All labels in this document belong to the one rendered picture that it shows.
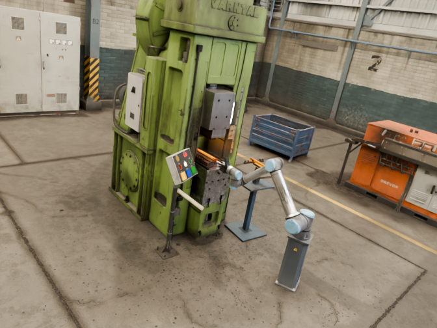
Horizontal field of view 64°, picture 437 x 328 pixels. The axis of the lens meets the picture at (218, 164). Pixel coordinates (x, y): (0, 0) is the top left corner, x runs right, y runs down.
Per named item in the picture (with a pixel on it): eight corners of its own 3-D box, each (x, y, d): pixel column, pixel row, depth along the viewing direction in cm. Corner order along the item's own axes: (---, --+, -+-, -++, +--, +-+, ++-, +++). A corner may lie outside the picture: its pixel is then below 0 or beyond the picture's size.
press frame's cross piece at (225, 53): (235, 84, 391) (242, 40, 373) (206, 84, 364) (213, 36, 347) (210, 76, 420) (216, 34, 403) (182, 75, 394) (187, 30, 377)
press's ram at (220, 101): (235, 128, 397) (241, 93, 382) (209, 130, 372) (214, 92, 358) (211, 117, 425) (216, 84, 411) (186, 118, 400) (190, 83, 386)
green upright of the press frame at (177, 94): (185, 232, 430) (213, 36, 347) (166, 238, 413) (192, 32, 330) (165, 215, 460) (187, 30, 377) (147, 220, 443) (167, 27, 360)
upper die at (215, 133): (224, 136, 392) (226, 129, 388) (211, 138, 379) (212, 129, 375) (201, 125, 420) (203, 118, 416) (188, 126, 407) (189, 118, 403)
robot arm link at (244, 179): (285, 153, 350) (240, 176, 397) (279, 155, 341) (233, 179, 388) (291, 164, 349) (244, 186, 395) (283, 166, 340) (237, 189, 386)
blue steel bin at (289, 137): (308, 156, 796) (316, 126, 770) (291, 162, 737) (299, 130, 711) (265, 139, 864) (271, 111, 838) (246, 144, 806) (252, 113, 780)
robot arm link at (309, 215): (313, 228, 349) (318, 212, 343) (305, 233, 337) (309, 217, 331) (300, 220, 358) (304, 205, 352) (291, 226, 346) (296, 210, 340)
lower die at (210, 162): (220, 166, 404) (220, 159, 401) (206, 168, 392) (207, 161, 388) (198, 153, 433) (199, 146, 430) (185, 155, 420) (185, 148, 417)
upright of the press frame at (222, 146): (225, 220, 473) (259, 42, 390) (210, 224, 457) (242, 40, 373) (205, 205, 503) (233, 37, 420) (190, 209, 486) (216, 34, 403)
